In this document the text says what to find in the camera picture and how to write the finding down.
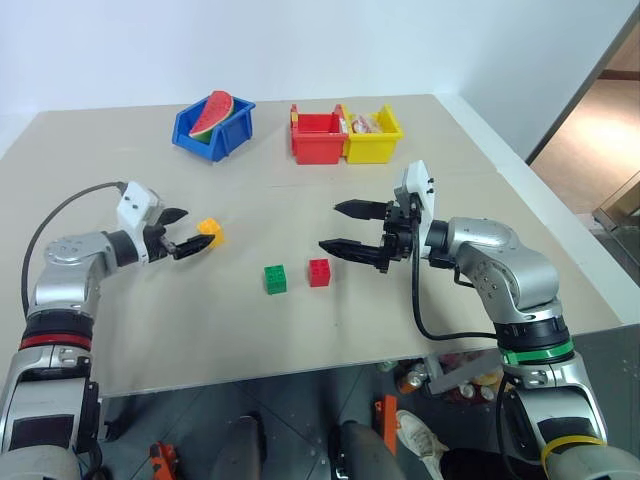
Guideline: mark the red plastic storage bin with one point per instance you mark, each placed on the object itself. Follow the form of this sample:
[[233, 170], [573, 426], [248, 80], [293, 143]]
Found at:
[[317, 145]]

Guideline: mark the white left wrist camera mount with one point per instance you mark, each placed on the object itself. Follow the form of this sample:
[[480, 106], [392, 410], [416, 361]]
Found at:
[[134, 202]]

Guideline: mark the green building block cube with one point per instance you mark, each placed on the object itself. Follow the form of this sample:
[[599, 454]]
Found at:
[[276, 280]]

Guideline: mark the orange and black tool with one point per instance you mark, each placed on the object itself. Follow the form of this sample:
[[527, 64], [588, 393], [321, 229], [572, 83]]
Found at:
[[162, 460]]

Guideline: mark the yellow building block cube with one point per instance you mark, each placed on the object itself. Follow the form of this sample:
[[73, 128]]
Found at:
[[212, 231]]

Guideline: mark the toy watermelon slice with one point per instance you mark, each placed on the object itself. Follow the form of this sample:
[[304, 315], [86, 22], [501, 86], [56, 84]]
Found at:
[[212, 114]]

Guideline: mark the yellow plastic storage bin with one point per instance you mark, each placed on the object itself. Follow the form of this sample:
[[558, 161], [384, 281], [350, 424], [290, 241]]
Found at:
[[372, 147]]

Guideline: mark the white sneaker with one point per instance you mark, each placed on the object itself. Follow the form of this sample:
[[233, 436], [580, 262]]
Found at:
[[417, 437]]

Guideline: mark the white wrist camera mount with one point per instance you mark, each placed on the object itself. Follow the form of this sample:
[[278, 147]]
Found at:
[[134, 202], [417, 180]]

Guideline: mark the dark door frame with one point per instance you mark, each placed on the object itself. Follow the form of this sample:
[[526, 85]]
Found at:
[[585, 75]]

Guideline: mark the dark rounded shape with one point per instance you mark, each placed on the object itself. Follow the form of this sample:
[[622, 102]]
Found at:
[[360, 450], [237, 450]]

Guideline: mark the orange plastic tool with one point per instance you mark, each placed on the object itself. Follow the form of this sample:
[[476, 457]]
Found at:
[[387, 425]]

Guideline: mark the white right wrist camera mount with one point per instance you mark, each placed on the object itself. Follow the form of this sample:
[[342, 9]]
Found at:
[[417, 180]]

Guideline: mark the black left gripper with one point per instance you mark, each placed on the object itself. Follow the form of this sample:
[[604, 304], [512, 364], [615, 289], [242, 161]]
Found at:
[[156, 242]]

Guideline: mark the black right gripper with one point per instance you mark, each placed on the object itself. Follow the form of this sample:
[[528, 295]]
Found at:
[[400, 235]]

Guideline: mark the red building block cube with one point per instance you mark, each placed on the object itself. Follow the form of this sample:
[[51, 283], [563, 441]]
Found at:
[[320, 273]]

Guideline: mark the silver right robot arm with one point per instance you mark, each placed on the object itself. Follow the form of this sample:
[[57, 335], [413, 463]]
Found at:
[[500, 250]]

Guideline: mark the clear snack packet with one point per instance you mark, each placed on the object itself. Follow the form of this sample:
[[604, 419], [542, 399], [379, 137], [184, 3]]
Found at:
[[364, 124]]

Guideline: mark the orange drink can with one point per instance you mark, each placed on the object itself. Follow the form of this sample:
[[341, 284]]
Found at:
[[410, 382]]

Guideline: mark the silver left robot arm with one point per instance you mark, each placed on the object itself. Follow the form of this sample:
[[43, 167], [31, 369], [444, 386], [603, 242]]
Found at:
[[60, 280]]

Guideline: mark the blue plastic storage bin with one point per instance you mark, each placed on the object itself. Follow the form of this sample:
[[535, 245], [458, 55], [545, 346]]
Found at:
[[230, 135]]

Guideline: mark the grey metal bracket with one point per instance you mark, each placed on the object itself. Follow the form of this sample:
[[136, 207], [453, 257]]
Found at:
[[450, 382]]

